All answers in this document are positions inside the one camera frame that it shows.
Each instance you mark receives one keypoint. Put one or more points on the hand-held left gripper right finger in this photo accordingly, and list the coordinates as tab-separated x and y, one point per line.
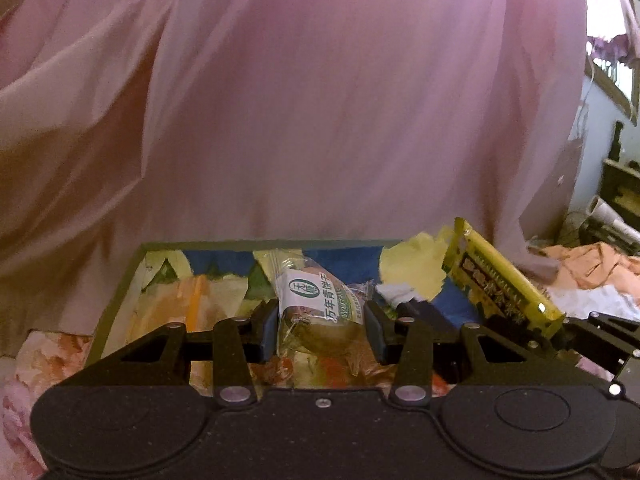
374	332

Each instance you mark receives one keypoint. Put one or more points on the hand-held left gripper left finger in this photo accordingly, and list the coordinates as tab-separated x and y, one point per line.
270	332

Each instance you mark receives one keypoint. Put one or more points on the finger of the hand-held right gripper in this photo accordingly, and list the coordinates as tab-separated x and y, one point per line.
435	322
520	332

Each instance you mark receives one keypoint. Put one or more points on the white label biscuit packet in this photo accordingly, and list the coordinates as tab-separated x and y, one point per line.
315	305

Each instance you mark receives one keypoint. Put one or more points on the yellow gold snack packet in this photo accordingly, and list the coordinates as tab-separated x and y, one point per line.
500	280

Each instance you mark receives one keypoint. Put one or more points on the red orange snack packet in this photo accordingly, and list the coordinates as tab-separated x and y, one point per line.
330	367

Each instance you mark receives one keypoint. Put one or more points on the grey cardboard box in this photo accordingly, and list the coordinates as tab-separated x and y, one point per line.
115	310

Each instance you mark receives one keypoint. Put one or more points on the yellow blue lining paper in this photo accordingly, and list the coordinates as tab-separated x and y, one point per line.
415	265

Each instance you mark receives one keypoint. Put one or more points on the orange cloth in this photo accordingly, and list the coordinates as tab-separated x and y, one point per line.
590	262

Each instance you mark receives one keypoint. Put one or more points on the dark bag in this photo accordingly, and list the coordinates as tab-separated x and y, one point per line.
600	237

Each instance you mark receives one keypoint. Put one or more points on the rolled white paper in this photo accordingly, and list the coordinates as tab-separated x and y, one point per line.
612	217

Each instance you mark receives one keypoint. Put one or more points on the wooden desk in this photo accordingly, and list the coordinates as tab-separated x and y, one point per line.
622	190

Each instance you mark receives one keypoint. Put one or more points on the black stand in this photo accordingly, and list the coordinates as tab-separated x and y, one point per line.
617	142

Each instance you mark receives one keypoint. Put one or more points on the pink curtain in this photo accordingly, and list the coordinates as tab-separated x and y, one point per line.
300	110

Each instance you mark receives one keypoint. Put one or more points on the floral bedsheet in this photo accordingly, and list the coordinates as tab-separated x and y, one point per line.
30	390

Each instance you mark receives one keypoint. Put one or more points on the purple window decoration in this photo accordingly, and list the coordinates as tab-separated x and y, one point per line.
607	50

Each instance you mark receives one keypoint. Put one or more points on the window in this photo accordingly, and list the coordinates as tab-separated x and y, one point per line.
612	10

